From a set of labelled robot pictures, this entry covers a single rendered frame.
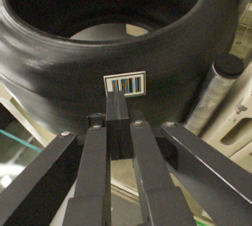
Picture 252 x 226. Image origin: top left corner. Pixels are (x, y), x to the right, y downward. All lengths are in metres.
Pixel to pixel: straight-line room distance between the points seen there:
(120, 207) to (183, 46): 0.77
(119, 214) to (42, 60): 0.77
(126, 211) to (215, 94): 0.72
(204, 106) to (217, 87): 0.06
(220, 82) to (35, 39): 0.30
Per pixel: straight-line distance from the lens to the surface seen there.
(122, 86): 0.33
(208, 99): 0.41
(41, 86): 0.37
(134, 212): 1.01
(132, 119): 0.16
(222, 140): 0.50
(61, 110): 0.39
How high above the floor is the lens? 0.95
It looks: 12 degrees up
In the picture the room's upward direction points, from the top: 69 degrees counter-clockwise
